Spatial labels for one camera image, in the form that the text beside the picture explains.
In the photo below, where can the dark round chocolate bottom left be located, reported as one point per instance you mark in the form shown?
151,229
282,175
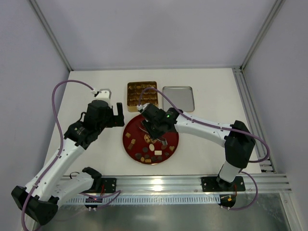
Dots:
138,156

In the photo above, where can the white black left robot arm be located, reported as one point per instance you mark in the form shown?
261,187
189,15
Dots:
41,198

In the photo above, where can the white slotted cable duct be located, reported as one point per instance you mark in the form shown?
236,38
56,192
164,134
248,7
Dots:
148,199

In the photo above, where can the round red tray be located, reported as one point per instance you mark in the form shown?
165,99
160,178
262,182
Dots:
144,140

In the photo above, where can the gold chocolate tin box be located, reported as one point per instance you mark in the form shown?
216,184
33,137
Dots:
134,90

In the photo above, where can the white oval chocolate centre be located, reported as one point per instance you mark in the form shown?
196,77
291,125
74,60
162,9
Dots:
151,147

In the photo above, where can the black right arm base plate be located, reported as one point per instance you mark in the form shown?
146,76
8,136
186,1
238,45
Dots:
215,184

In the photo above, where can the silver tin lid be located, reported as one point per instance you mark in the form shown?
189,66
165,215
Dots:
181,96

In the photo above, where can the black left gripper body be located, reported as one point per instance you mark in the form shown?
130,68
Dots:
115,119

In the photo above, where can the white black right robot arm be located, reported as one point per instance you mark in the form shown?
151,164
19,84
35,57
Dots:
235,138

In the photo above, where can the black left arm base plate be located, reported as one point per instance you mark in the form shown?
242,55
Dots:
106,185

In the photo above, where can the white bar chocolate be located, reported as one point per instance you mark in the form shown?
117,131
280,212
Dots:
157,152

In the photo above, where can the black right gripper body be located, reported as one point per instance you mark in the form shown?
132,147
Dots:
152,128

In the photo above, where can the aluminium mounting rail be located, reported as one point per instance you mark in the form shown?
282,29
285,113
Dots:
265,182

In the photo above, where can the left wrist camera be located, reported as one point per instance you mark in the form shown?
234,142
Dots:
103,94

